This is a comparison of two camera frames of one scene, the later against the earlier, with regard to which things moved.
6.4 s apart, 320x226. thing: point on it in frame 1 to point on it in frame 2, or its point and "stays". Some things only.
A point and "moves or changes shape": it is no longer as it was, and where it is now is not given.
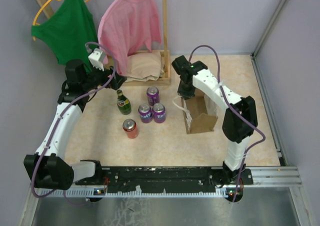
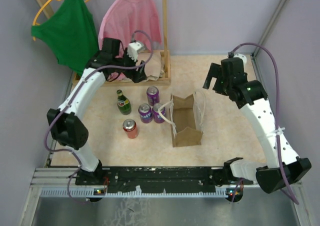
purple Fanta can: [153, 95] stays
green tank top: [69, 29] stays
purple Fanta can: [159, 111] stays
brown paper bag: [200, 114] moves or changes shape
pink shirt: [128, 24] stays
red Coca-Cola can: [130, 126] stays
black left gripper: [116, 81] to [135, 75]
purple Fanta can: [145, 113] stays
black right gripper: [186, 94] to [214, 72]
